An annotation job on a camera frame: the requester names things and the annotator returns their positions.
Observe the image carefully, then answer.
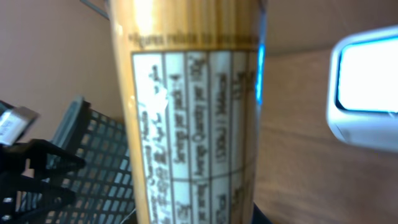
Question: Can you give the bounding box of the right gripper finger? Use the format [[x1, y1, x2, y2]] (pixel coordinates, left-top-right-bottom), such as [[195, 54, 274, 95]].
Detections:
[[251, 203, 273, 224]]

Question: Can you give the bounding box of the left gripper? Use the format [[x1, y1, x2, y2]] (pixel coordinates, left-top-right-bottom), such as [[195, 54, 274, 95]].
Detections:
[[1, 139, 86, 223]]

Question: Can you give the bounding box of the orange pasta packet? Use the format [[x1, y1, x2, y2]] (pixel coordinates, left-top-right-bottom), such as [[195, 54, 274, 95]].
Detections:
[[107, 0, 267, 224]]

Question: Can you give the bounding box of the white barcode scanner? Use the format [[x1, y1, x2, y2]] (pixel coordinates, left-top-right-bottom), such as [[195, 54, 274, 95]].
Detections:
[[326, 25, 397, 152]]

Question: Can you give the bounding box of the grey plastic basket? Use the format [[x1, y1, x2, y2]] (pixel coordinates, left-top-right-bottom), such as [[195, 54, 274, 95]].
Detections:
[[26, 96, 137, 223]]

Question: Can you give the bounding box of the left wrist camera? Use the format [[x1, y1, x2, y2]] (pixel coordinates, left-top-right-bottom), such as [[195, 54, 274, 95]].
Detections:
[[1, 106, 39, 146]]

